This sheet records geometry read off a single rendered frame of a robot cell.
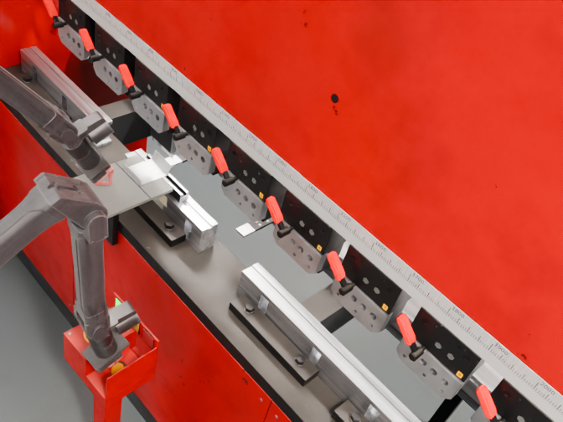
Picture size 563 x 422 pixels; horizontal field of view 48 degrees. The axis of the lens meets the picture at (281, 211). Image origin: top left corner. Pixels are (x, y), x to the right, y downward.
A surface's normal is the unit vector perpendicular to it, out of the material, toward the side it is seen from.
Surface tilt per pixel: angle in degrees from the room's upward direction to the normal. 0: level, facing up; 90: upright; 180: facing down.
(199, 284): 0
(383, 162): 90
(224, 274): 0
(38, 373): 0
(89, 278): 91
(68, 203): 91
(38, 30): 90
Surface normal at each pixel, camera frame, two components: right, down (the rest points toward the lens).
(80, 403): 0.21, -0.71
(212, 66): -0.71, 0.37
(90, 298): 0.56, 0.66
